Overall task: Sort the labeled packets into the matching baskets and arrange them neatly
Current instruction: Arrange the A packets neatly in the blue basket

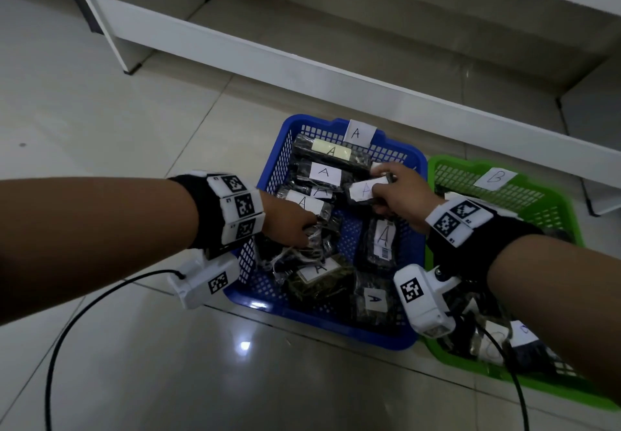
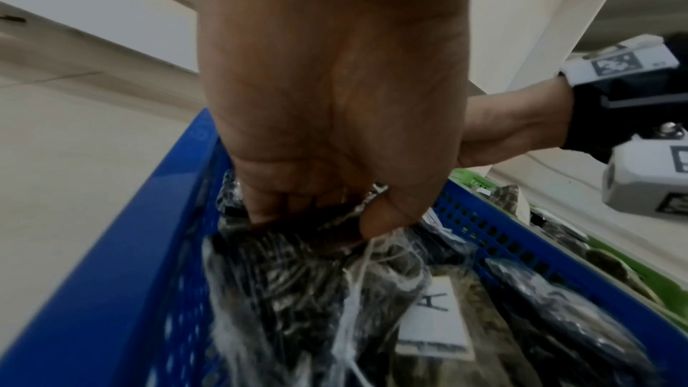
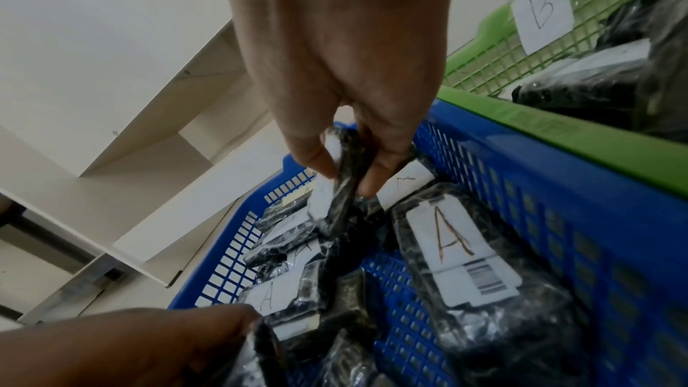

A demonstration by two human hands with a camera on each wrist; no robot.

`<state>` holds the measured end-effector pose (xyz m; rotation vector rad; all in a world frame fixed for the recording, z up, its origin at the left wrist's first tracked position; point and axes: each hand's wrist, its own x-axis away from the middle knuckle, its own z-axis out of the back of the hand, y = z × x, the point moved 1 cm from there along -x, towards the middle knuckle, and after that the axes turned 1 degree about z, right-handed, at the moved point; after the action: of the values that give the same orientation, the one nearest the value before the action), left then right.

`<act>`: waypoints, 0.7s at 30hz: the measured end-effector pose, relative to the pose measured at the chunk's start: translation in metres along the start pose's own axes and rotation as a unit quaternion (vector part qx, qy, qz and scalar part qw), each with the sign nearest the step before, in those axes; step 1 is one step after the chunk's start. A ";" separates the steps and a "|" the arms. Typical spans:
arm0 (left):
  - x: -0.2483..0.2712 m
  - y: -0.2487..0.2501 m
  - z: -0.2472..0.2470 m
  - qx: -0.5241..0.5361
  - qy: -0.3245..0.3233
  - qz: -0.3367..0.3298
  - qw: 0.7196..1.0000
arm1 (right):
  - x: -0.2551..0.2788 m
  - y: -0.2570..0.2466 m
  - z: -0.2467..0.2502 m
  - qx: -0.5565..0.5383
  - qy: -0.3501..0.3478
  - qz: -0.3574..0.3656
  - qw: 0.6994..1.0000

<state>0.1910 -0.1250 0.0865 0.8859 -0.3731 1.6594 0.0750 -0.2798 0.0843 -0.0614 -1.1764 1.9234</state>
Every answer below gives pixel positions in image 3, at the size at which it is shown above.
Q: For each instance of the white paper label B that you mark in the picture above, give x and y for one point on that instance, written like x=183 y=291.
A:
x=543 y=11

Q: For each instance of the green plastic mesh basket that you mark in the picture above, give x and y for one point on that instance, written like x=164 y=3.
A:
x=591 y=134

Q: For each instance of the person's left hand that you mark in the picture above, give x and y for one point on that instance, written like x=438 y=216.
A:
x=107 y=351

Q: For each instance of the person's right hand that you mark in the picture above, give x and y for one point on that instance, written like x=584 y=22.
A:
x=349 y=37

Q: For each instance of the black item packet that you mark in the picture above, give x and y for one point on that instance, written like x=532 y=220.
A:
x=349 y=198
x=263 y=360

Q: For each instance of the white shelf unit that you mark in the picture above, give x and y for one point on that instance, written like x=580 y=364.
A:
x=107 y=37

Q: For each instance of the blue plastic mesh basket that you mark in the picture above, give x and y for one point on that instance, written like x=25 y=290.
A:
x=591 y=215

